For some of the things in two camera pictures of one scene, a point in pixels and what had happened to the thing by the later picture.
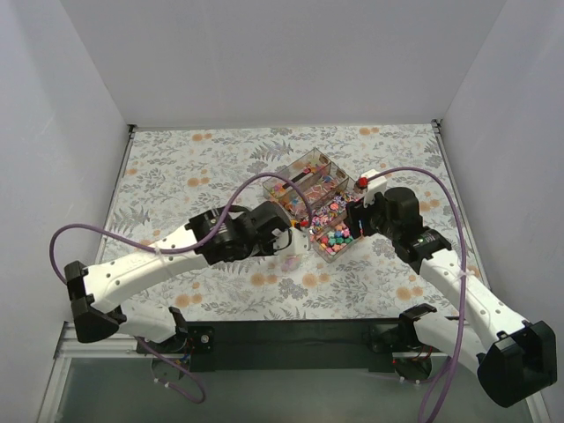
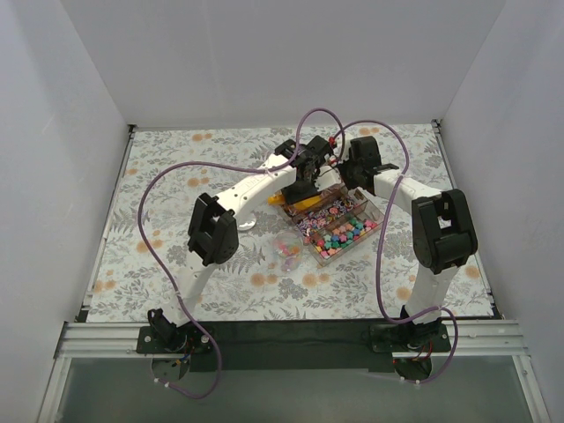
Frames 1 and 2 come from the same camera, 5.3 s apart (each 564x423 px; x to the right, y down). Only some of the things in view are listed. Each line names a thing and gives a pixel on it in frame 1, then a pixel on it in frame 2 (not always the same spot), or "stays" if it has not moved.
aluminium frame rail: [69, 345] stays
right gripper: [353, 216] -> [348, 170]
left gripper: [285, 227] -> [301, 190]
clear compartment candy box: [314, 192] stays
